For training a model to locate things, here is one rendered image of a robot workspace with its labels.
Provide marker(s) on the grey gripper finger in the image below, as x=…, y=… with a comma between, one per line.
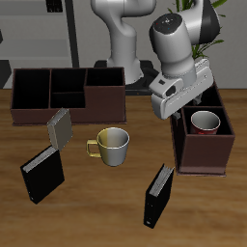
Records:
x=176, y=115
x=197, y=100

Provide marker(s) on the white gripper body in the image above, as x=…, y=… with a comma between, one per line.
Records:
x=189, y=93

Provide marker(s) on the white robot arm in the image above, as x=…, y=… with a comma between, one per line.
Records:
x=123, y=48

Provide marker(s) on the red mug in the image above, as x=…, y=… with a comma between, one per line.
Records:
x=205, y=123

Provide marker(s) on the narrow dark brown desk caddy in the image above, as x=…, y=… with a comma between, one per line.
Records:
x=205, y=152

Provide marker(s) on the yellow and white mug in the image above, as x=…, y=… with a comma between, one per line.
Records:
x=114, y=148

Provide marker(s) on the wide dark brown desk caddy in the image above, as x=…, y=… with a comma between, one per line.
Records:
x=104, y=103

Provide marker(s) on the black book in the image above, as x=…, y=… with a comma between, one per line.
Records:
x=157, y=199
x=43, y=177

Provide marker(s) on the grey book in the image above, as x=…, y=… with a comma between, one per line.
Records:
x=61, y=130

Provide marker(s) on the green pot plant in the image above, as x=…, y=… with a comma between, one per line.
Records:
x=201, y=48

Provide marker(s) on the black binders on shelf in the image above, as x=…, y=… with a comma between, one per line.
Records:
x=54, y=5

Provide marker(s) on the grey shelf unit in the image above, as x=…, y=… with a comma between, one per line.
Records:
x=35, y=35

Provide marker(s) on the flat black base plate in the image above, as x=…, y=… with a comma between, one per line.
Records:
x=146, y=75

